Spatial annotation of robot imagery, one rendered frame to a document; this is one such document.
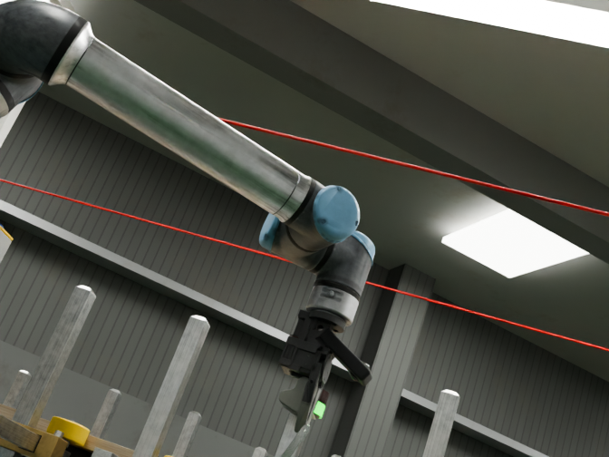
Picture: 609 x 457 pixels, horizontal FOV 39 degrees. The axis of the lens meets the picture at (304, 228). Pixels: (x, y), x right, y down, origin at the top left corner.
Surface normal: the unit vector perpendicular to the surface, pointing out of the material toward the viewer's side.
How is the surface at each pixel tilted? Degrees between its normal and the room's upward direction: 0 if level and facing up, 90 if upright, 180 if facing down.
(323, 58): 90
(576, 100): 180
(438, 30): 180
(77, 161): 90
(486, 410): 90
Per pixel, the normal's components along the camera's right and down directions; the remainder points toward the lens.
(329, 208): 0.50, -0.18
